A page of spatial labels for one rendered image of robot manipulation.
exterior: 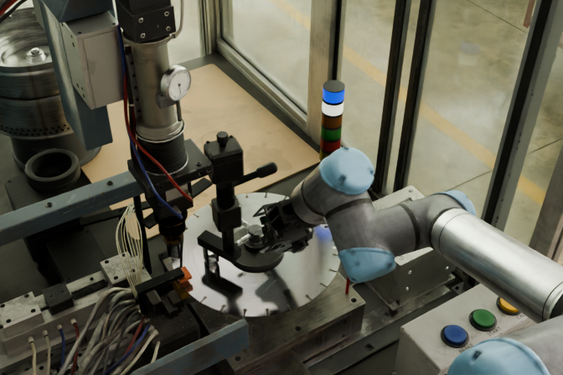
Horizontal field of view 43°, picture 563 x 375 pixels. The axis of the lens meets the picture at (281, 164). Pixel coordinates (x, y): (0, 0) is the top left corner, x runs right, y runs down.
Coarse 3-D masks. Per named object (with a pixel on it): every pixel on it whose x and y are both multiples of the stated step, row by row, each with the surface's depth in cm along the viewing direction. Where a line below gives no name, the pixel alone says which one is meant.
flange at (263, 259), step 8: (240, 232) 140; (248, 240) 136; (248, 248) 135; (256, 248) 135; (264, 248) 136; (240, 256) 135; (248, 256) 135; (256, 256) 135; (264, 256) 135; (272, 256) 135; (280, 256) 135; (240, 264) 134; (248, 264) 134; (256, 264) 134; (264, 264) 134; (272, 264) 134
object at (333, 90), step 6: (324, 84) 145; (330, 84) 145; (336, 84) 146; (342, 84) 146; (324, 90) 145; (330, 90) 144; (336, 90) 144; (342, 90) 144; (324, 96) 145; (330, 96) 144; (336, 96) 144; (342, 96) 145; (330, 102) 145; (336, 102) 145
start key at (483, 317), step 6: (474, 312) 132; (480, 312) 132; (486, 312) 132; (474, 318) 130; (480, 318) 130; (486, 318) 130; (492, 318) 131; (480, 324) 130; (486, 324) 129; (492, 324) 130
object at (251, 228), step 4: (244, 220) 137; (244, 224) 136; (248, 224) 136; (256, 224) 135; (248, 228) 136; (252, 228) 135; (256, 228) 135; (260, 228) 135; (248, 232) 134; (252, 232) 134; (248, 236) 134; (252, 236) 134; (256, 236) 134; (260, 236) 134; (240, 240) 133; (244, 240) 133; (252, 240) 135; (256, 240) 134; (260, 240) 135; (236, 244) 132; (240, 244) 133
